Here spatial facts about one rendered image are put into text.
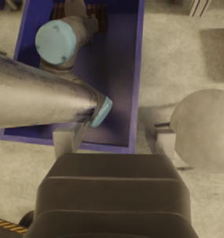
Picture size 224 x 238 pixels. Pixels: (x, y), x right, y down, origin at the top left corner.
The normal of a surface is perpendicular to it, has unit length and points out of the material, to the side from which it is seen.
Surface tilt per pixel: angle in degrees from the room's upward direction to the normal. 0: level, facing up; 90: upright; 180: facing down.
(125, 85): 0
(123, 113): 0
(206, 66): 0
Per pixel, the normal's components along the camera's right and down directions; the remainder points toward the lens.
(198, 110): -0.14, -0.14
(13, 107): 0.86, 0.47
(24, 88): 0.97, 0.00
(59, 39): -0.13, 0.53
